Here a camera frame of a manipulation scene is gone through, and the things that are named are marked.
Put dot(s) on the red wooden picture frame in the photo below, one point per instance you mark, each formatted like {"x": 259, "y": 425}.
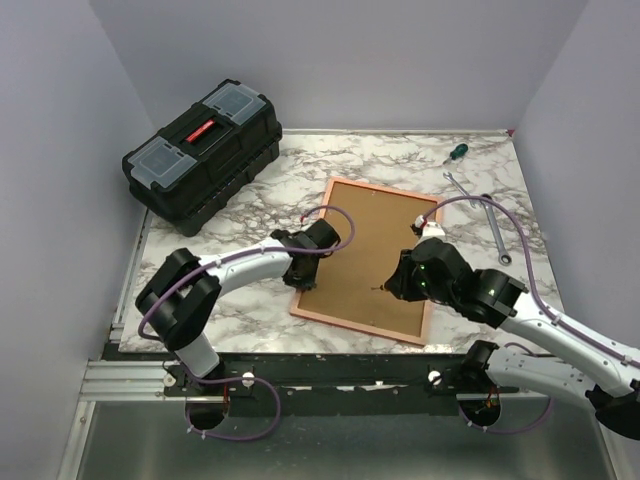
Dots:
{"x": 347, "y": 292}

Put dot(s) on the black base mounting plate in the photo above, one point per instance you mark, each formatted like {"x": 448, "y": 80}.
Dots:
{"x": 350, "y": 395}

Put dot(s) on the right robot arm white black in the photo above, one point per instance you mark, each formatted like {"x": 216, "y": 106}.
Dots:
{"x": 582, "y": 365}

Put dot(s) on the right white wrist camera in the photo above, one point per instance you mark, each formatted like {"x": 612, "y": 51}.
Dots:
{"x": 425, "y": 229}

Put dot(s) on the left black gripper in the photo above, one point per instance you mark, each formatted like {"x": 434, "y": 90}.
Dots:
{"x": 304, "y": 284}

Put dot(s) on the small silver open wrench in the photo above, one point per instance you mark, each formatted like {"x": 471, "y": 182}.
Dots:
{"x": 449, "y": 176}

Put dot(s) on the green handled screwdriver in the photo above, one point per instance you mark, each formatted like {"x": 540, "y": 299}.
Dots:
{"x": 457, "y": 153}

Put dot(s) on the black plastic toolbox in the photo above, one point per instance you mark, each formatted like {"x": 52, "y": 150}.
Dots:
{"x": 190, "y": 169}

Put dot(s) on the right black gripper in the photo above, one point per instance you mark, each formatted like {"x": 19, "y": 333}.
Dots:
{"x": 400, "y": 284}

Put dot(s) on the aluminium rail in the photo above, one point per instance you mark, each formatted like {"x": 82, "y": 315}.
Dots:
{"x": 125, "y": 377}

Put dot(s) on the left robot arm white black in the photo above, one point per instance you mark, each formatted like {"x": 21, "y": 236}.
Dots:
{"x": 177, "y": 302}

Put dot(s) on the silver ratchet wrench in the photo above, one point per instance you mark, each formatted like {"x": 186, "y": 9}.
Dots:
{"x": 503, "y": 256}

